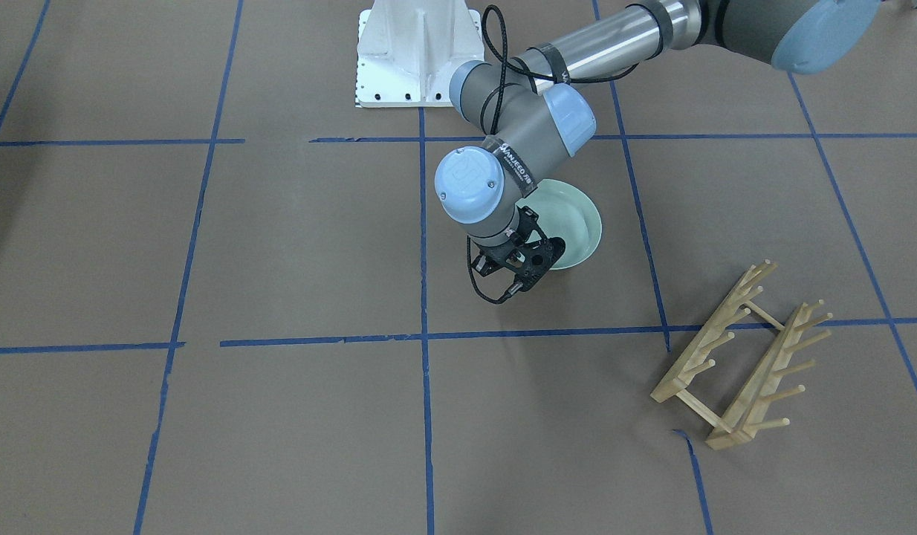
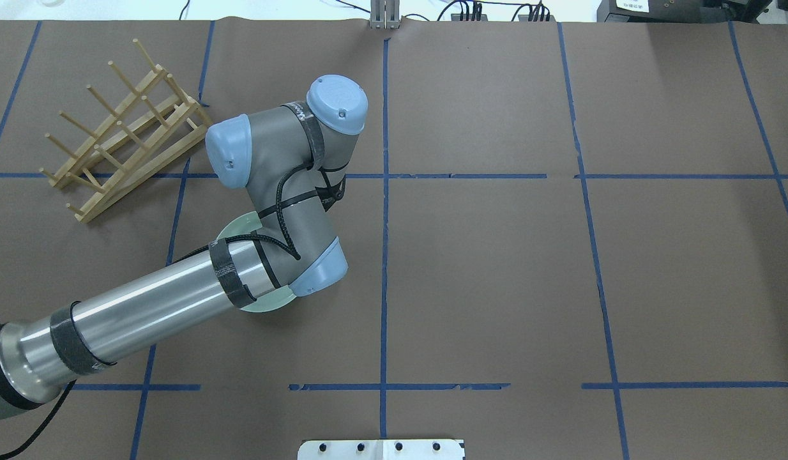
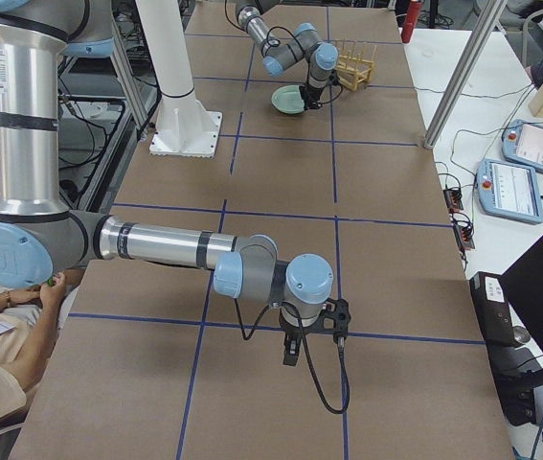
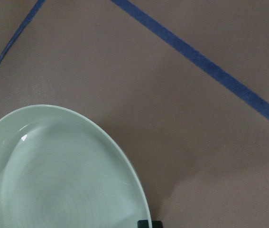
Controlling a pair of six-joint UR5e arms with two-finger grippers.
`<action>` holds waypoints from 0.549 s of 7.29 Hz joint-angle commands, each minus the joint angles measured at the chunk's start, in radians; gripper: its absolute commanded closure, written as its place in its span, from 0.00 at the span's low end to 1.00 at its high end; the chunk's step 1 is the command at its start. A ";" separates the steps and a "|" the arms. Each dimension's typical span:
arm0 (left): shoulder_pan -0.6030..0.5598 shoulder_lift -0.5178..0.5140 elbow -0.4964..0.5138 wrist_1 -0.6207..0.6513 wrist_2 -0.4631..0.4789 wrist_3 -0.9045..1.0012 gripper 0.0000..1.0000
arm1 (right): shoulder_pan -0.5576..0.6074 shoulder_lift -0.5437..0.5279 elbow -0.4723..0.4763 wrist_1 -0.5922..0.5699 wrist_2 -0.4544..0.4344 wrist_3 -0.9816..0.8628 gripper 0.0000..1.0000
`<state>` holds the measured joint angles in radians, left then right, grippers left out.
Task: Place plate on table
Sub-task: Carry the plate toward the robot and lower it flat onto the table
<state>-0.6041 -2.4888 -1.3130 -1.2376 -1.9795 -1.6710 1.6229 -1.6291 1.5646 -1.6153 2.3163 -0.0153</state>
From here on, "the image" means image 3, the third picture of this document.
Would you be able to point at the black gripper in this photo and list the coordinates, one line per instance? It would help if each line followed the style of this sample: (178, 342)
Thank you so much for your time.
(311, 92)
(291, 332)

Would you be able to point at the light green ceramic plate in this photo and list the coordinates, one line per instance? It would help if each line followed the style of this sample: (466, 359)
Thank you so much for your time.
(288, 100)

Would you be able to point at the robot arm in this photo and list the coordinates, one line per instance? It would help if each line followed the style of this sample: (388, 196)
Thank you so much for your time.
(290, 48)
(40, 235)

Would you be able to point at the person's hand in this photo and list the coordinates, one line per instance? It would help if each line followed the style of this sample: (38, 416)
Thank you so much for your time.
(52, 296)

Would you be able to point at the wooden dish rack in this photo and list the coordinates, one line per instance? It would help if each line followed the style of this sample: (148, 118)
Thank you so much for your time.
(355, 63)

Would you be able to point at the red bottle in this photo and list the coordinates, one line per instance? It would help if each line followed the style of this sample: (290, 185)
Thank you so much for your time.
(411, 20)

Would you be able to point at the far red power strip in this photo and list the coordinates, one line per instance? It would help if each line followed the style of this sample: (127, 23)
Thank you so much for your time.
(453, 194)

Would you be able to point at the red power strip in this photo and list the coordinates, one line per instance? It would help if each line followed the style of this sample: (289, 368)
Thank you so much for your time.
(453, 194)
(463, 230)

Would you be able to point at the near red power strip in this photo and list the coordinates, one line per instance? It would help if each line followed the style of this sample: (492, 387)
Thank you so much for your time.
(463, 230)

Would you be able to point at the black computer box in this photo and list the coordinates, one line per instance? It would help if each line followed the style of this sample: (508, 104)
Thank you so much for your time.
(492, 310)

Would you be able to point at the near teach pendant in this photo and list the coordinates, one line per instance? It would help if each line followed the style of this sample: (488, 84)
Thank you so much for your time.
(509, 191)

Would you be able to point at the teach pendant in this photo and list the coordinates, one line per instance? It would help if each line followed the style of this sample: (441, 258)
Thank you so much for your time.
(509, 191)
(522, 143)

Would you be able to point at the far teach pendant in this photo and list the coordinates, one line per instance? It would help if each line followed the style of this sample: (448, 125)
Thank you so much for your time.
(522, 143)

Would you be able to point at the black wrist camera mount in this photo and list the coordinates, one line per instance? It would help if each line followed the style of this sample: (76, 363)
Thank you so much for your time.
(335, 318)

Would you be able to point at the white camera stand pillar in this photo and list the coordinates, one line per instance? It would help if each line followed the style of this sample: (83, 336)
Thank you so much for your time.
(183, 125)

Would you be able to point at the aluminium diagonal frame post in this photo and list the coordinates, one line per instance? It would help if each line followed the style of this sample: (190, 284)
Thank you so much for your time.
(472, 50)

